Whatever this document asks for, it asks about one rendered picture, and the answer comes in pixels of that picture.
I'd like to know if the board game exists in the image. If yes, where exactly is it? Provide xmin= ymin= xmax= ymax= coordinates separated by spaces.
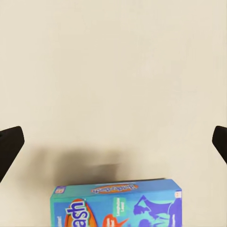
xmin=50 ymin=179 xmax=182 ymax=227

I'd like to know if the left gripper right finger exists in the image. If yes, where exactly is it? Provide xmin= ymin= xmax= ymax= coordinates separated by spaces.
xmin=212 ymin=126 xmax=227 ymax=164

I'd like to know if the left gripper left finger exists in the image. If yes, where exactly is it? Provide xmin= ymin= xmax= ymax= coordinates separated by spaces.
xmin=0 ymin=126 xmax=25 ymax=183

